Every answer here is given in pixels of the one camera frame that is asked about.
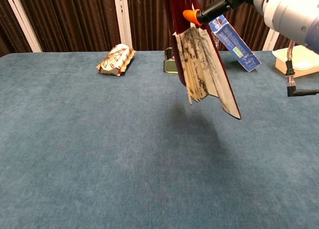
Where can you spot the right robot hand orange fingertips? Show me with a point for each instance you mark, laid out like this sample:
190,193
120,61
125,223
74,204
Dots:
279,7

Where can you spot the red ribbed paper folding fan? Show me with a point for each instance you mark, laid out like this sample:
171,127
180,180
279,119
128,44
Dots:
199,64

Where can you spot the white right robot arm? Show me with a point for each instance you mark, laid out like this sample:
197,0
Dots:
313,37

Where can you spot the blue cardboard box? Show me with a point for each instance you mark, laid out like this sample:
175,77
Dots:
239,49

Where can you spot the cream plastic food container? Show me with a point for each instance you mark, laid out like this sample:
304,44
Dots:
304,62

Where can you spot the gold black meat tin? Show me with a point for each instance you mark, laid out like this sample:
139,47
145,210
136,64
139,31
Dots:
168,64

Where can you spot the gold red snack package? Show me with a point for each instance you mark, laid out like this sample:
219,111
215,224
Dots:
114,62

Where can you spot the dark brown curtain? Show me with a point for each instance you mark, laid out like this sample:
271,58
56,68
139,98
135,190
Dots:
74,14

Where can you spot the blue velvet table cloth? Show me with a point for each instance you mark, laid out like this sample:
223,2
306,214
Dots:
99,164

